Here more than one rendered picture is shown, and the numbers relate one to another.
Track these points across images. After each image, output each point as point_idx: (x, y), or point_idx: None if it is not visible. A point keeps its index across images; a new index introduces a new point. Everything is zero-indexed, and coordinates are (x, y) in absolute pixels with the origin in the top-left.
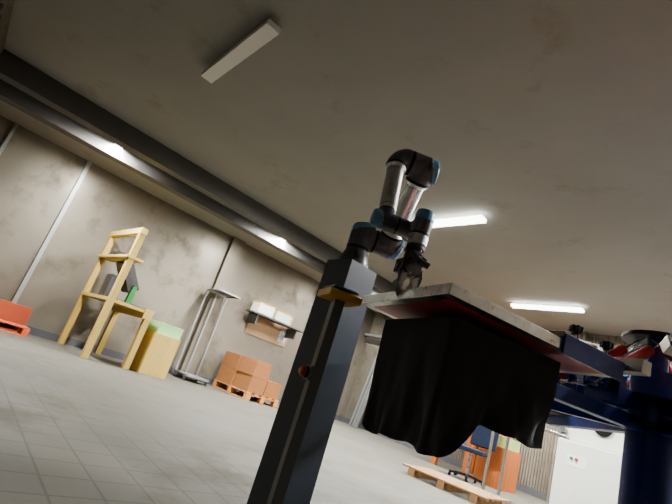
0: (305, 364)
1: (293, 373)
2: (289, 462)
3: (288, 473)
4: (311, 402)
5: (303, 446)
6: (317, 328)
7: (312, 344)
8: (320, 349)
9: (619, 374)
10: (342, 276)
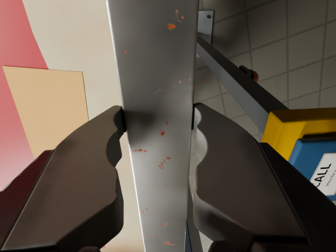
0: (188, 199)
1: (191, 197)
2: (207, 45)
3: (202, 44)
4: (219, 60)
5: None
6: (198, 251)
7: (193, 224)
8: (257, 83)
9: None
10: None
